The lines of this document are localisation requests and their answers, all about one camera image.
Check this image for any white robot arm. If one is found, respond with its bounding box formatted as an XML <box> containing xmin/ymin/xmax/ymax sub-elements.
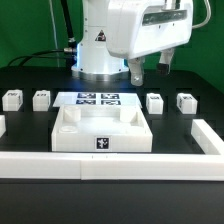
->
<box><xmin>72</xmin><ymin>0</ymin><xmax>193</xmax><ymax>86</ymax></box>

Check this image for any white marker sheet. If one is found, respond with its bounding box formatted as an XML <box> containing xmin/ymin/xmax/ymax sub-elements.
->
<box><xmin>53</xmin><ymin>92</ymin><xmax>141</xmax><ymax>107</ymax></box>

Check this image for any black cable bundle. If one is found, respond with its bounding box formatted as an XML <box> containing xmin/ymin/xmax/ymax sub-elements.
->
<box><xmin>7</xmin><ymin>0</ymin><xmax>78</xmax><ymax>68</ymax></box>

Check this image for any white square table top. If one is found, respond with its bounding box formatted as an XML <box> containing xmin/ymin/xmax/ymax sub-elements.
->
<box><xmin>51</xmin><ymin>105</ymin><xmax>153</xmax><ymax>153</ymax></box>

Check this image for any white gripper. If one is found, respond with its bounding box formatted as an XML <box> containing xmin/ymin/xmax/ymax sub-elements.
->
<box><xmin>106</xmin><ymin>0</ymin><xmax>193</xmax><ymax>86</ymax></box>

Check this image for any white U-shaped fence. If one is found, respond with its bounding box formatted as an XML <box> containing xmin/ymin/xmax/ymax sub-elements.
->
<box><xmin>0</xmin><ymin>114</ymin><xmax>224</xmax><ymax>181</ymax></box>

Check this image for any white thin cable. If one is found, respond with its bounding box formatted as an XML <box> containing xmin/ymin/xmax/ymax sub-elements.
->
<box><xmin>48</xmin><ymin>0</ymin><xmax>61</xmax><ymax>68</ymax></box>

